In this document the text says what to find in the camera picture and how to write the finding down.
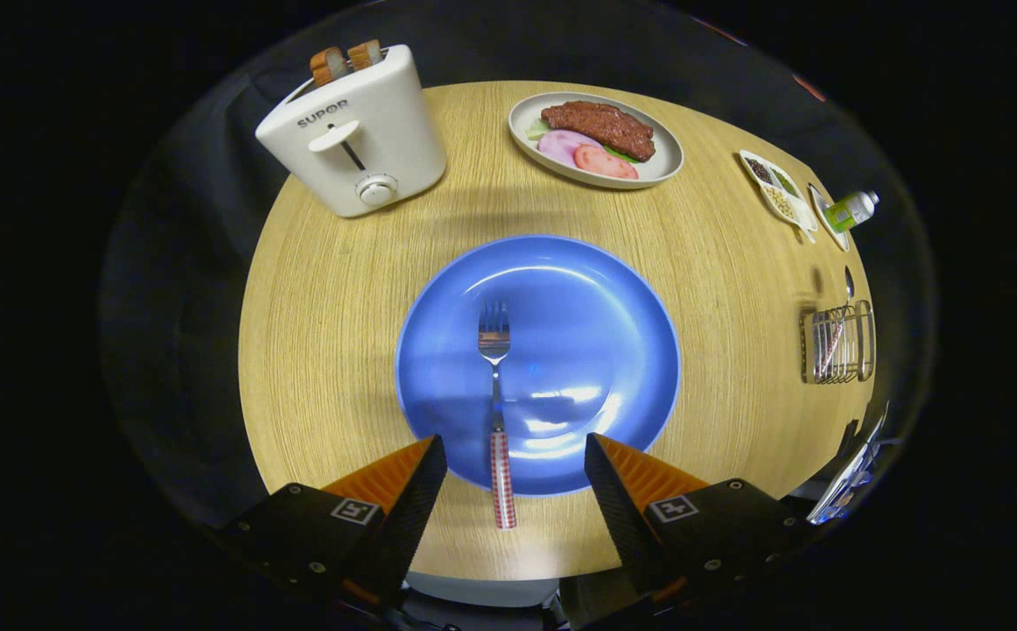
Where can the pink ham slice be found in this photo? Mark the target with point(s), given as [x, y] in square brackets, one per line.
[559, 145]

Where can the toasted bread slice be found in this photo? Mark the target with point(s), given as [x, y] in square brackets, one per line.
[329, 66]
[366, 54]

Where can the white plate with meat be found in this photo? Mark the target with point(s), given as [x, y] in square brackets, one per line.
[666, 158]

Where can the red tomato slice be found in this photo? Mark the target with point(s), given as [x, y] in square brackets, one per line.
[605, 163]

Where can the blue plate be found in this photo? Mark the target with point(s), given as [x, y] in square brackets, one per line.
[579, 333]

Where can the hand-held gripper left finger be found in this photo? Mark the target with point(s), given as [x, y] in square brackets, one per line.
[408, 517]

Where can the pile of green beans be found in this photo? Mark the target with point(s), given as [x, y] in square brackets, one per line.
[785, 181]

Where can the pile of yellow beans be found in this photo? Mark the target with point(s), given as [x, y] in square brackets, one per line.
[778, 203]

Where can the green label bottle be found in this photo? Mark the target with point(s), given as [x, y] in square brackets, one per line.
[850, 211]

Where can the brown steak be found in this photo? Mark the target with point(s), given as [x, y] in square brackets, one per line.
[600, 127]

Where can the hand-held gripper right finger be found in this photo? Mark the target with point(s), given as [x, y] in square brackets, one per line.
[618, 508]

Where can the green lettuce leaf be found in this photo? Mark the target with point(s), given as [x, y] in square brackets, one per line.
[536, 130]

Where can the white toaster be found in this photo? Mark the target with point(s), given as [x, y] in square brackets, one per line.
[386, 131]

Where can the white square coaster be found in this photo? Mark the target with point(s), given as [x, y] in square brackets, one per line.
[820, 215]

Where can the white divided dish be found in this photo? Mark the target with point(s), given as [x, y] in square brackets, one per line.
[802, 219]

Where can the pile of dark beans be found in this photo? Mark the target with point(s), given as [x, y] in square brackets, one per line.
[758, 169]

